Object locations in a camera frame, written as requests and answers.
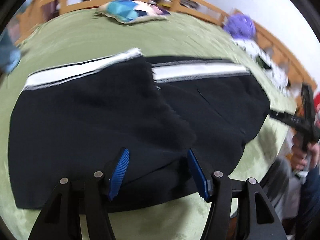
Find black pants with white stripe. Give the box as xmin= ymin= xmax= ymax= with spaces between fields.
xmin=8 ymin=48 xmax=270 ymax=212

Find person's right hand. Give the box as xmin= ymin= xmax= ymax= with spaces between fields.
xmin=290 ymin=134 xmax=319 ymax=171

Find white black-dotted pillow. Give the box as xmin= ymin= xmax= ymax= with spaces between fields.
xmin=231 ymin=38 xmax=291 ymax=96

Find black phone on pillow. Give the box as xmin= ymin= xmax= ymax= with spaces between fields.
xmin=255 ymin=56 xmax=272 ymax=70

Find purple plush toy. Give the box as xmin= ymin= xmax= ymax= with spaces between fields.
xmin=223 ymin=14 xmax=256 ymax=40

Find green fleece bed blanket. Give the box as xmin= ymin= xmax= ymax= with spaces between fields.
xmin=1 ymin=9 xmax=296 ymax=239

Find light blue fleece garment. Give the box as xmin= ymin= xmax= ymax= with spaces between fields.
xmin=0 ymin=28 xmax=21 ymax=74

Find colourful geometric pillow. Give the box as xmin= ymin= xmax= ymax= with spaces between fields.
xmin=95 ymin=0 xmax=171 ymax=24

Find wooden bed frame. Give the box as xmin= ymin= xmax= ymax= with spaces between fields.
xmin=15 ymin=0 xmax=319 ymax=89

